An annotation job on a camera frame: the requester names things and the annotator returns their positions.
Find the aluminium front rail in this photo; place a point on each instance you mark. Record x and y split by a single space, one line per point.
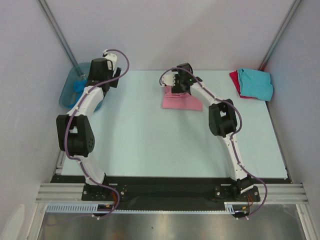
72 192

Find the aluminium corner post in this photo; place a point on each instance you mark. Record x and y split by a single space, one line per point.
279 34
44 6

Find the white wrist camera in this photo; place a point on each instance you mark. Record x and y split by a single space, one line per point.
168 80
111 59

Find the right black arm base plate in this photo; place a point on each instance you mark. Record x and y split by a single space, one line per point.
229 193

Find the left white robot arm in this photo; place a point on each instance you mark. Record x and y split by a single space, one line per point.
75 134

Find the slotted cable duct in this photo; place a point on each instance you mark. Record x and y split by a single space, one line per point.
103 208

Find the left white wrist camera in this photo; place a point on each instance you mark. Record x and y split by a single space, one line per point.
111 59

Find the crumpled blue t shirt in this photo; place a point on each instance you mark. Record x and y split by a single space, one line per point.
79 86

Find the pink t shirt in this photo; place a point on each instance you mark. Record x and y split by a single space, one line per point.
180 101

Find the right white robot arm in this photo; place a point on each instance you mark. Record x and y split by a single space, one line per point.
222 121

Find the folded light blue t shirt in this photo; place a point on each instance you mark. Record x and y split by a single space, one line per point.
256 84

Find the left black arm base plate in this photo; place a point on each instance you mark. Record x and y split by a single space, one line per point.
95 193

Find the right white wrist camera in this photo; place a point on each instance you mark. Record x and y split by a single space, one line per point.
168 80

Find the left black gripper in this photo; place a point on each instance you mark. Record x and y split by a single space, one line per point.
116 73

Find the folded red t shirt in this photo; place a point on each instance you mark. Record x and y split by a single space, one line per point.
234 77

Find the left aluminium corner post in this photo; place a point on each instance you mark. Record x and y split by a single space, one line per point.
44 6

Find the right aluminium corner post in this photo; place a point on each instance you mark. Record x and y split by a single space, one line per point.
279 34

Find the translucent blue plastic bin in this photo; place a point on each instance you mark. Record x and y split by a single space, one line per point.
68 98

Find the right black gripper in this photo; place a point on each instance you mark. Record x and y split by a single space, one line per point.
178 87

